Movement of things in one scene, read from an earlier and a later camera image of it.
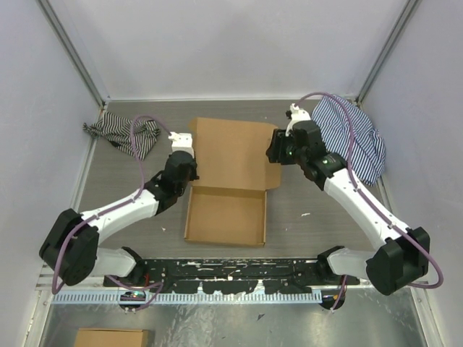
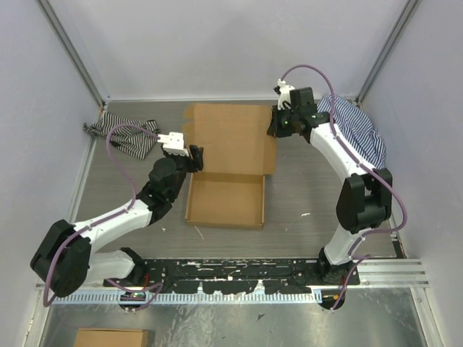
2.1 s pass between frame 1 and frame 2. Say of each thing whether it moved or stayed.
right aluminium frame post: stayed
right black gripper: moved
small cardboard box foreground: stayed
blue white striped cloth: stayed
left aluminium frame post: stayed
